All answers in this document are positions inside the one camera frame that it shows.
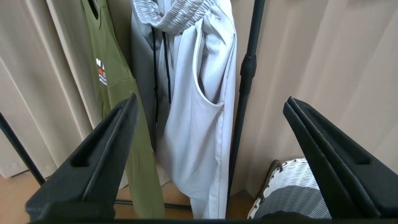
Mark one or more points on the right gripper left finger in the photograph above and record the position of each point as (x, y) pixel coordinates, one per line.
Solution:
(102, 174)

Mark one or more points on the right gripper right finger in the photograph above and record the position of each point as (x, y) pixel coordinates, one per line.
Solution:
(348, 174)

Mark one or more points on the green printed shirt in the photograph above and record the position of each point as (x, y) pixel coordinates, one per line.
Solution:
(115, 71)

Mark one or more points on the pale grey garment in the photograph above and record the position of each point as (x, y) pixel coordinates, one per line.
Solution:
(199, 124)

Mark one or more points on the white laundry basket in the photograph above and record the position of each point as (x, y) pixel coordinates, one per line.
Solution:
(289, 186)

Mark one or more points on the black clothes rack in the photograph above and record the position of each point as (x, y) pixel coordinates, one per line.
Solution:
(247, 71)

